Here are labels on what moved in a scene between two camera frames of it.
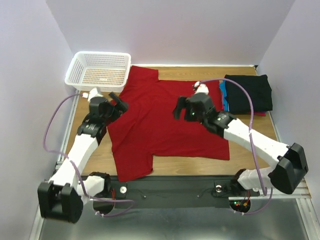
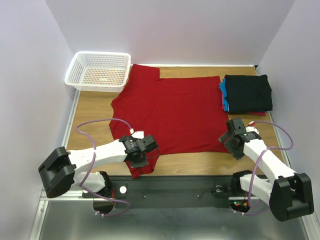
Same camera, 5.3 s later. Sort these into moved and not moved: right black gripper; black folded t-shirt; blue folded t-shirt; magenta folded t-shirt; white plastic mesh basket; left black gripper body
Moved: left black gripper body; right black gripper
Not moved: blue folded t-shirt; black folded t-shirt; magenta folded t-shirt; white plastic mesh basket
